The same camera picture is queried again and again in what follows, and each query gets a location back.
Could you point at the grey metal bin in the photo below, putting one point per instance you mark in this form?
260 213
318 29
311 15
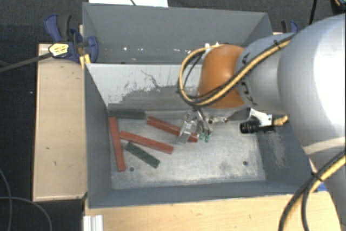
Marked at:
205 159

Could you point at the red-brown flat block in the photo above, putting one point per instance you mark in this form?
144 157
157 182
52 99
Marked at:
163 125
147 142
118 143

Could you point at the black cylinder on white bracket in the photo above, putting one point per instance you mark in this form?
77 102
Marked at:
250 126

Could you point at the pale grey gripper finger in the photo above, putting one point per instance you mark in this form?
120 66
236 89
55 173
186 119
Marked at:
187 131

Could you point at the dark green flat block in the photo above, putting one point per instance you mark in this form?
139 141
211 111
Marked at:
142 155
127 114

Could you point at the pale wood flat board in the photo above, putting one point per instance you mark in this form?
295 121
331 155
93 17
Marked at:
60 121

